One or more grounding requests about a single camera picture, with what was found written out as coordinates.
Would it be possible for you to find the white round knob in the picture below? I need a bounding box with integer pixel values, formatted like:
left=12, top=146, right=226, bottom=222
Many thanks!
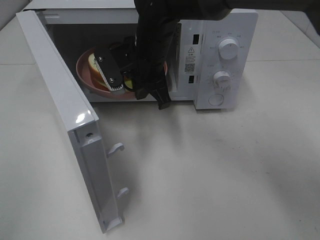
left=218, top=37, right=240, bottom=60
left=213, top=70, right=231, bottom=89

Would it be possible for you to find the lower white round knob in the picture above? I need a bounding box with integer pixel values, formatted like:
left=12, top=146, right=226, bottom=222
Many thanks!
left=213, top=70, right=231, bottom=89

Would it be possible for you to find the upper white round knob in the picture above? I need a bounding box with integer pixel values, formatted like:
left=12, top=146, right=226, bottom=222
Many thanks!
left=218, top=37, right=240, bottom=60

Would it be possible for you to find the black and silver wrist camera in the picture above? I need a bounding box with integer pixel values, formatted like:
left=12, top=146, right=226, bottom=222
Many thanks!
left=93, top=46, right=125, bottom=95

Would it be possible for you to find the white microwave oven body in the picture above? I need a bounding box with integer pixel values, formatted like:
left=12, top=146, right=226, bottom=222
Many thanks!
left=21, top=0, right=258, bottom=110

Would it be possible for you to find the white microwave door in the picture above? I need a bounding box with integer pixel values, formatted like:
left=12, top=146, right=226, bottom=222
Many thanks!
left=16, top=10, right=124, bottom=233

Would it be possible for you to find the white warning label sticker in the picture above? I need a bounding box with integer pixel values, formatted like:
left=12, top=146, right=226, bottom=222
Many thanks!
left=183, top=44, right=199, bottom=74

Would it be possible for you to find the white bread sandwich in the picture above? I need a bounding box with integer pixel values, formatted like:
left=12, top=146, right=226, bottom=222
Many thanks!
left=88, top=53, right=109, bottom=91

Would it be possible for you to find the round white door button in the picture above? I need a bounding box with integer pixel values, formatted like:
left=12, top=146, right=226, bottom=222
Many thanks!
left=208, top=94, right=224, bottom=106

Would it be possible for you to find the pink round plate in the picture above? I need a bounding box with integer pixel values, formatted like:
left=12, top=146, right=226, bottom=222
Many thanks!
left=75, top=45, right=169, bottom=100

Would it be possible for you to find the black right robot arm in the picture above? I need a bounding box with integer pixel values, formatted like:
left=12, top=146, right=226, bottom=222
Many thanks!
left=109, top=0, right=320, bottom=110

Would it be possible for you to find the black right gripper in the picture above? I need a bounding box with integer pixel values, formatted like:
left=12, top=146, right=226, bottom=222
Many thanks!
left=111, top=36, right=171, bottom=110

